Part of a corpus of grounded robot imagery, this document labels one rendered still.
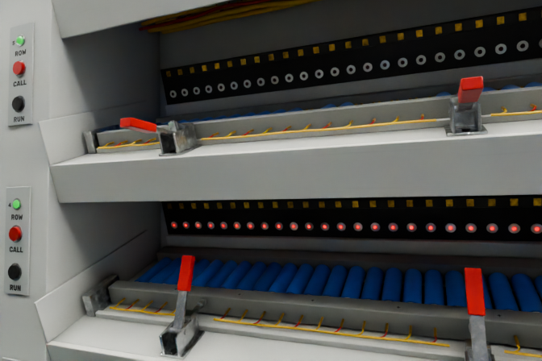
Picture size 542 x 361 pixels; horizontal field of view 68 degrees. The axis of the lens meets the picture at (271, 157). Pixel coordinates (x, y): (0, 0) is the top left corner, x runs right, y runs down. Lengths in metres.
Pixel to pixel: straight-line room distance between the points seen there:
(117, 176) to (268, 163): 0.17
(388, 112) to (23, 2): 0.45
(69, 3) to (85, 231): 0.27
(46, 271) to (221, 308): 0.20
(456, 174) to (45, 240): 0.42
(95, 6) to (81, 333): 0.37
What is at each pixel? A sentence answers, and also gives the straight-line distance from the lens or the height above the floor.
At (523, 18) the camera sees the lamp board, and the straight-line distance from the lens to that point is 0.52.
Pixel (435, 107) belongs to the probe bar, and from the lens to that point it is 0.38.
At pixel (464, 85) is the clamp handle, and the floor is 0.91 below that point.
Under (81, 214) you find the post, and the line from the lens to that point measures 0.55.
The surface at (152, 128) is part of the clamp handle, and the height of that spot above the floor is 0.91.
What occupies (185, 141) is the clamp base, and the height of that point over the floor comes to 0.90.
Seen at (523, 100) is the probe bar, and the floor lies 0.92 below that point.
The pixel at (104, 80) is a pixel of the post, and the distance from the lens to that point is 0.59.
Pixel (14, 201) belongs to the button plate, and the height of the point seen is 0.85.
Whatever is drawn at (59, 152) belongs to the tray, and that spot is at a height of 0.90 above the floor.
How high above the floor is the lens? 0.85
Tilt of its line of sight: 4 degrees up
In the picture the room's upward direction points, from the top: 2 degrees counter-clockwise
